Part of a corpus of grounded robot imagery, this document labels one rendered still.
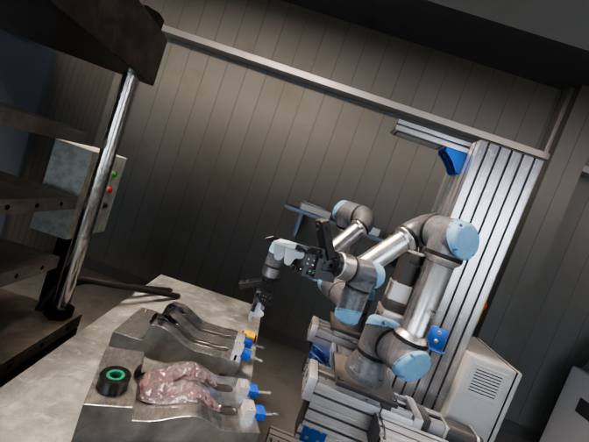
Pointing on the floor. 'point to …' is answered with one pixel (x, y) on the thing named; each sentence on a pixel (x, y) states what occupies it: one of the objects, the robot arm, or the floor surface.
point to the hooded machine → (571, 409)
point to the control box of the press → (49, 219)
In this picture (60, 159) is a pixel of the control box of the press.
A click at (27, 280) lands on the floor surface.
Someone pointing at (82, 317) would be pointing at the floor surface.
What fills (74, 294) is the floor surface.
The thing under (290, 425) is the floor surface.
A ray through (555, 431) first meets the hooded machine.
